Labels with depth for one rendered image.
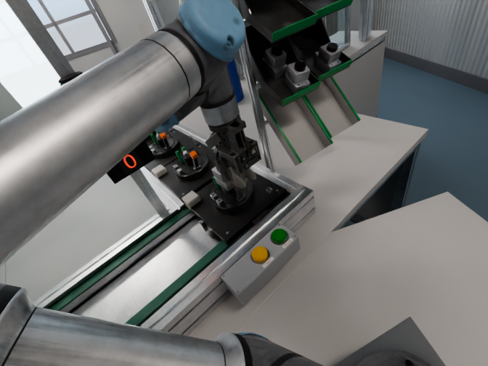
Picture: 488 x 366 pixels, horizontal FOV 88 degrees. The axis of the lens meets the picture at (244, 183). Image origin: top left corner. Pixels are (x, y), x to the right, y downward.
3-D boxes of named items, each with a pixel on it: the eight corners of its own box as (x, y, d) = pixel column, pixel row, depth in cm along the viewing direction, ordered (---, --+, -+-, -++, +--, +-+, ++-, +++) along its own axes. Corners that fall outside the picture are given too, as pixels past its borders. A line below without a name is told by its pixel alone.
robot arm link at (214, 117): (192, 104, 52) (222, 87, 55) (200, 124, 55) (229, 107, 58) (212, 112, 47) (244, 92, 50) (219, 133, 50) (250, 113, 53)
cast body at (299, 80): (308, 91, 70) (314, 70, 64) (294, 96, 70) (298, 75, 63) (293, 72, 74) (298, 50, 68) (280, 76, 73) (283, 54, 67)
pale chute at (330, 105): (353, 125, 89) (361, 120, 84) (324, 141, 85) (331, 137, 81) (310, 59, 90) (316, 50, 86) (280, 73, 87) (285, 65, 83)
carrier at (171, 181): (236, 165, 94) (226, 136, 86) (183, 204, 86) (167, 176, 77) (202, 146, 110) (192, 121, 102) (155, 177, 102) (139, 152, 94)
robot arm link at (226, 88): (163, 51, 43) (195, 34, 48) (188, 109, 50) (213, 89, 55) (196, 47, 39) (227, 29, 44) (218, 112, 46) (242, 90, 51)
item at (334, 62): (338, 70, 76) (346, 49, 70) (327, 76, 75) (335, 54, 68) (319, 54, 79) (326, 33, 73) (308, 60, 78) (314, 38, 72)
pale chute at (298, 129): (326, 147, 83) (333, 142, 79) (295, 166, 80) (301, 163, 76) (281, 76, 85) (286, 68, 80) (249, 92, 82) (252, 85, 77)
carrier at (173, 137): (202, 146, 111) (191, 120, 103) (155, 176, 102) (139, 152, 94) (177, 132, 127) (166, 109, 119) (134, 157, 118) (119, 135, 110)
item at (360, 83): (376, 130, 242) (388, 30, 186) (301, 199, 201) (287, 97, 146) (317, 115, 287) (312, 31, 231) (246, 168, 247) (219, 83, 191)
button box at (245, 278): (301, 248, 68) (298, 234, 64) (243, 306, 60) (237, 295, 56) (282, 234, 73) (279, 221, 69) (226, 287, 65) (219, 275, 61)
